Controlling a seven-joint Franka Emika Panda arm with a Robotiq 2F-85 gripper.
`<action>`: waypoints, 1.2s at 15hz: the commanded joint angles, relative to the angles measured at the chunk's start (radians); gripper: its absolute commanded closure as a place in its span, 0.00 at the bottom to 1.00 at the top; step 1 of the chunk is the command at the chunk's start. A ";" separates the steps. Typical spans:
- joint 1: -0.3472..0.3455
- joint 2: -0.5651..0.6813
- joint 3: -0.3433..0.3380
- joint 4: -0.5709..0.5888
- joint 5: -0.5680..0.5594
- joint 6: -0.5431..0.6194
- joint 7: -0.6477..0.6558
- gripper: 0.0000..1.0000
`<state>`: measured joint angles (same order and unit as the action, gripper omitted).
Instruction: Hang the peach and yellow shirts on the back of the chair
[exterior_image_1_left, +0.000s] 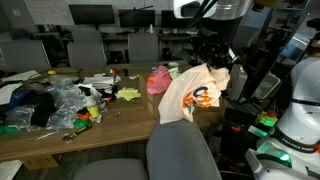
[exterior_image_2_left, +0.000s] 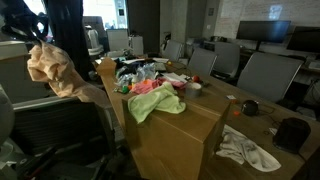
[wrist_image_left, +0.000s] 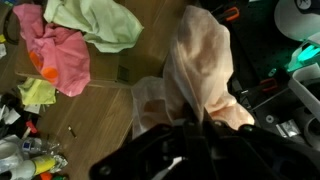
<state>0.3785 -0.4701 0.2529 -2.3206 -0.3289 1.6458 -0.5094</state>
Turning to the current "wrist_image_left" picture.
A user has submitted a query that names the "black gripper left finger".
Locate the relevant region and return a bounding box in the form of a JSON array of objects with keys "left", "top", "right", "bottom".
[{"left": 181, "top": 103, "right": 214, "bottom": 180}]

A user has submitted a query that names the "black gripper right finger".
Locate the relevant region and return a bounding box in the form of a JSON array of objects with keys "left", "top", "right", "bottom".
[{"left": 201, "top": 107, "right": 235, "bottom": 148}]

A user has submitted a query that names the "white bottle yellow label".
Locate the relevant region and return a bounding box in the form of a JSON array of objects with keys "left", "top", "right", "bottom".
[{"left": 9, "top": 153, "right": 69, "bottom": 180}]

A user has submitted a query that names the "peach shirt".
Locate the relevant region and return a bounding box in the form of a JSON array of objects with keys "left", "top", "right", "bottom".
[{"left": 130, "top": 4, "right": 256, "bottom": 140}]

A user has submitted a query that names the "pink shirt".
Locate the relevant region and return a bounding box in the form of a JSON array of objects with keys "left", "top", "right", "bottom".
[{"left": 12, "top": 3, "right": 92, "bottom": 98}]

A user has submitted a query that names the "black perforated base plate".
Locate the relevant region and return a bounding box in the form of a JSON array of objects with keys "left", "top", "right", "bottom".
[{"left": 199, "top": 0, "right": 320, "bottom": 148}]

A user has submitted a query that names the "light yellow shirt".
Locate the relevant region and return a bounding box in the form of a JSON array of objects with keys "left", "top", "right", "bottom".
[{"left": 43, "top": 0, "right": 145, "bottom": 54}]

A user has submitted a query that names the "neon yellow cloth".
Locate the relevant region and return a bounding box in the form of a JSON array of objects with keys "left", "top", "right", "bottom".
[{"left": 16, "top": 77, "right": 57, "bottom": 106}]

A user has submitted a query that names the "small red object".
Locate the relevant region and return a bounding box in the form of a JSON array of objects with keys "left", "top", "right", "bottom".
[{"left": 25, "top": 119, "right": 39, "bottom": 135}]

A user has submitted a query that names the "small brown stick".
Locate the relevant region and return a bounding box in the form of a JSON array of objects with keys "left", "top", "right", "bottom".
[{"left": 67, "top": 125, "right": 77, "bottom": 139}]

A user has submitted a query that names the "orange handled clamp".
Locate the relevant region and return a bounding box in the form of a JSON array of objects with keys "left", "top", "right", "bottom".
[
  {"left": 240, "top": 77, "right": 279, "bottom": 101},
  {"left": 213, "top": 5, "right": 241, "bottom": 24}
]

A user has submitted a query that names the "large cardboard box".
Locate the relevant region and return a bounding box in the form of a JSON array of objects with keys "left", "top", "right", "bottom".
[{"left": 14, "top": 33, "right": 138, "bottom": 90}]

